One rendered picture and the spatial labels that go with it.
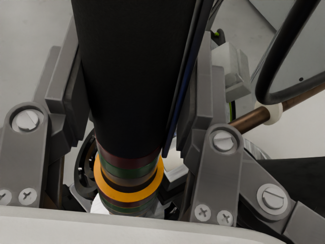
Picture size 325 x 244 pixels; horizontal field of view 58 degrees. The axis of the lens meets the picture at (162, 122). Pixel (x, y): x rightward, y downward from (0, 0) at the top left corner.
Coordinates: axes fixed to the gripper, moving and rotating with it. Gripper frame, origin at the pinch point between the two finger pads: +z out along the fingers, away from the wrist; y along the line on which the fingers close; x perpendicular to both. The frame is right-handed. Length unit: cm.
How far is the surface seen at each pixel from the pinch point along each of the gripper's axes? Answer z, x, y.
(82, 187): 5.1, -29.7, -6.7
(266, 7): 200, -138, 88
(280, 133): 20.4, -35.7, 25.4
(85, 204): 5.7, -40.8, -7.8
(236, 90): 31, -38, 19
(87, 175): 6.7, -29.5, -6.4
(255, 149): 16.6, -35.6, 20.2
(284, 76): 97, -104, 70
